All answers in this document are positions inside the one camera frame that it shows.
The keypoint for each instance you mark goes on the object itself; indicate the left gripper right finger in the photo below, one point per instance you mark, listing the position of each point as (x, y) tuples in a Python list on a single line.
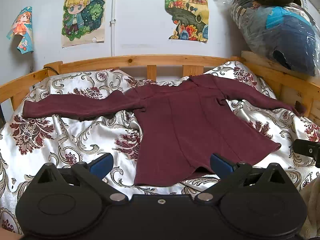
[(230, 174)]

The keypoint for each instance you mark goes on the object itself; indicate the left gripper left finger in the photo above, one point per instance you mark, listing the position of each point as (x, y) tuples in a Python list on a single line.
[(91, 176)]

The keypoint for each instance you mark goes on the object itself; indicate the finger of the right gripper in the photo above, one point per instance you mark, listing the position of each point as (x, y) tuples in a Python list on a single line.
[(307, 148)]

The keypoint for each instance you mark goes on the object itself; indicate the maroon long-sleeve garment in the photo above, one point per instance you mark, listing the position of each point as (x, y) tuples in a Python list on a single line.
[(183, 126)]

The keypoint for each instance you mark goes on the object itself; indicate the white floral satin bedspread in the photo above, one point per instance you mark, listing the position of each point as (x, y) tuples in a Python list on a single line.
[(27, 144)]

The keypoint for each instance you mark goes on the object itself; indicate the wooden plank on headboard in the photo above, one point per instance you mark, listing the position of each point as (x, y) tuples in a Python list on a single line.
[(251, 57)]

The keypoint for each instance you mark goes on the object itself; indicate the plastic-wrapped bedding bundle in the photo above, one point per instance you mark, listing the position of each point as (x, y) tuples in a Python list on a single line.
[(286, 35)]

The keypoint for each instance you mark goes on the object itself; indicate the blonde anime character poster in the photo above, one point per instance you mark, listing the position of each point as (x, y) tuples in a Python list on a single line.
[(83, 22)]

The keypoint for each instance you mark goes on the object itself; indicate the curled orange-haired girl poster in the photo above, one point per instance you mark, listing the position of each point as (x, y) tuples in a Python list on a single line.
[(22, 26)]

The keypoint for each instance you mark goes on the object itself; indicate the colourful landscape poster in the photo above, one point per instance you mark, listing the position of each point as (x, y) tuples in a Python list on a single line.
[(191, 19)]

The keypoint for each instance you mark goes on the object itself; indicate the wooden bed frame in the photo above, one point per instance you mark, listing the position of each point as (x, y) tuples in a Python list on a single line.
[(287, 88)]

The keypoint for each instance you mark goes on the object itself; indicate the white wall conduit pipe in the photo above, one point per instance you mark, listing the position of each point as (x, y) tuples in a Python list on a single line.
[(112, 25)]

